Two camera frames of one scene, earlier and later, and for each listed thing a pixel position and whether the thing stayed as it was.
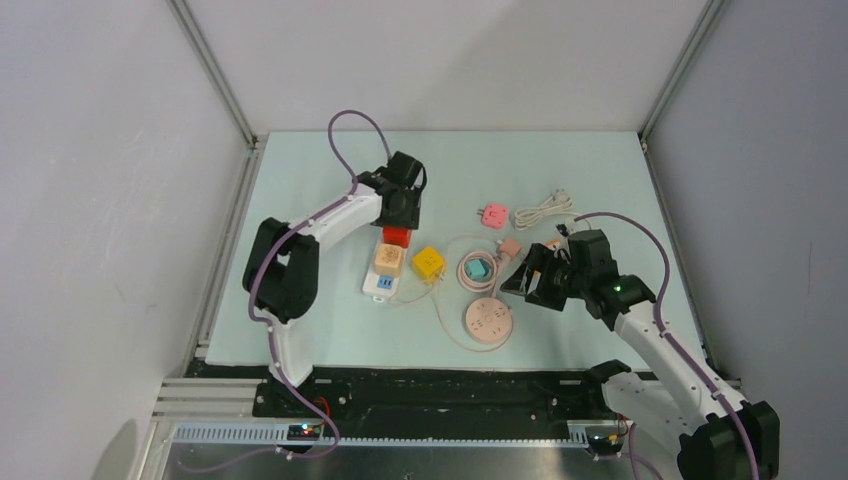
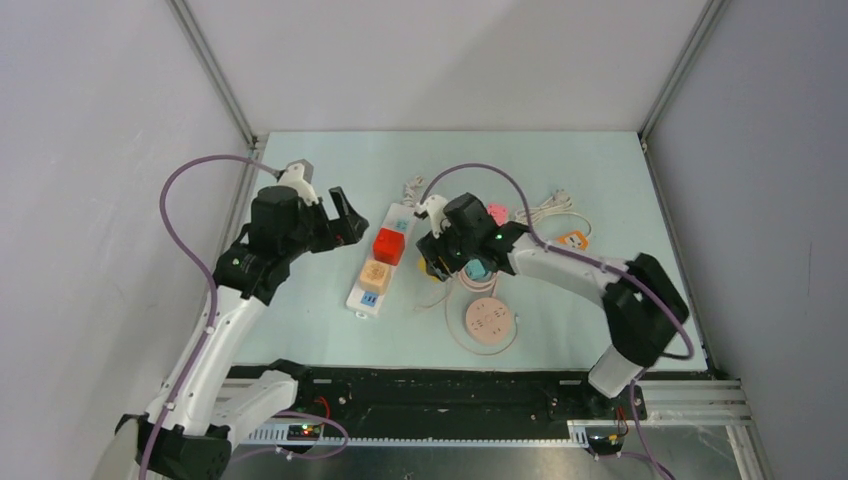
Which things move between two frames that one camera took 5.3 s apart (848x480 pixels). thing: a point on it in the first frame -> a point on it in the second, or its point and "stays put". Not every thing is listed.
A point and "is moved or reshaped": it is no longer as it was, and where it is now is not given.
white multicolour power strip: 377,285 -> 400,217
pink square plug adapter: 494,215 stays put
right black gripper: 542,260 -> 431,248
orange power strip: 550,244 is moved or reshaped
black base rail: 345,397 stays put
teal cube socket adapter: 477,269 stays put
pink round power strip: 488,320 stays put
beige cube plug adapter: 389,260 -> 375,277
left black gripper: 411,217 -> 349,227
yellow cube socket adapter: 429,266 stays put
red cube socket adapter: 397,235 stays put
